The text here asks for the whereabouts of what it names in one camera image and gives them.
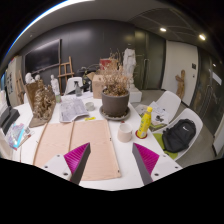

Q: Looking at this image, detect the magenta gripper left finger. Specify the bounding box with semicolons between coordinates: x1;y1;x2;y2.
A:
64;143;91;184

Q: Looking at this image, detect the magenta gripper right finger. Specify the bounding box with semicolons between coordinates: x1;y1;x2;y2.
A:
132;143;159;185

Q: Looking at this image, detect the yellow water bottle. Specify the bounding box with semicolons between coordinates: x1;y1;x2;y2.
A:
138;107;152;134

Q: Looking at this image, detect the red round coaster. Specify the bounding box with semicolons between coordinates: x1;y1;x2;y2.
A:
135;130;147;139

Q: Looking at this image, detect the white ceramic cup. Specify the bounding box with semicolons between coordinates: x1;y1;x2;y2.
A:
117;123;133;143

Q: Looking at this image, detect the black backpack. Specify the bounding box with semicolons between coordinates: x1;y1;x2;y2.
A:
162;119;196;153

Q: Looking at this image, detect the yellow sticky note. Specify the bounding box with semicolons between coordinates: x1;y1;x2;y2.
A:
84;117;96;121

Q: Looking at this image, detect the open magazine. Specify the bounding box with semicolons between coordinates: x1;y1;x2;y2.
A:
59;98;88;123

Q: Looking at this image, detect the small white tape roll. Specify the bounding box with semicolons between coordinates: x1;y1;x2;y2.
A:
85;102;95;111

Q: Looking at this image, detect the white chair with papers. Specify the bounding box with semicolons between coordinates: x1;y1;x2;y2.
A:
134;90;182;132

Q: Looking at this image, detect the green spray bottle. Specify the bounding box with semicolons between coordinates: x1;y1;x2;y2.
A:
55;94;61;103

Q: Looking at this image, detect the colourful book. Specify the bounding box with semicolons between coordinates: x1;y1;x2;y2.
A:
6;123;33;150

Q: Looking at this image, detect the grey glass bottle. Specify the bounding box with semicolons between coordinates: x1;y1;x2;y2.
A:
75;81;82;97

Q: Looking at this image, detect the wooden carved sculpture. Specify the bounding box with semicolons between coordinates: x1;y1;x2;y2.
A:
25;80;56;128

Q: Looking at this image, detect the white chair behind table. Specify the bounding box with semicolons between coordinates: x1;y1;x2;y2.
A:
65;77;83;94

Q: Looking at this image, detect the wooden figure statue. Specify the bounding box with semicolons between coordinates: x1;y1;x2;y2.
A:
175;70;185;100

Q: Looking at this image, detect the black box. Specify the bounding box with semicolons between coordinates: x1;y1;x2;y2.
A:
0;107;20;134

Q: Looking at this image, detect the cardboard box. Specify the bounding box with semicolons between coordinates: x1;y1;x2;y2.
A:
87;72;104;99

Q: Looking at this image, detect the dried plant in grey pot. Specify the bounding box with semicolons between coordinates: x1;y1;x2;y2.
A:
99;59;130;117

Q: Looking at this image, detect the white bust sculpture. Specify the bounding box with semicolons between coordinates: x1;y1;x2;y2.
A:
25;73;35;84

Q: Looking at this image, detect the wooden easel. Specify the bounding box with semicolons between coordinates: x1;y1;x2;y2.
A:
58;57;74;87

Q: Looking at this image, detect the white torso statue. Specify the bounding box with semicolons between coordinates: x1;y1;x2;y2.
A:
123;48;136;91

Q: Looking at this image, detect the black wall screen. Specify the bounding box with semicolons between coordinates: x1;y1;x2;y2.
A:
25;39;60;74

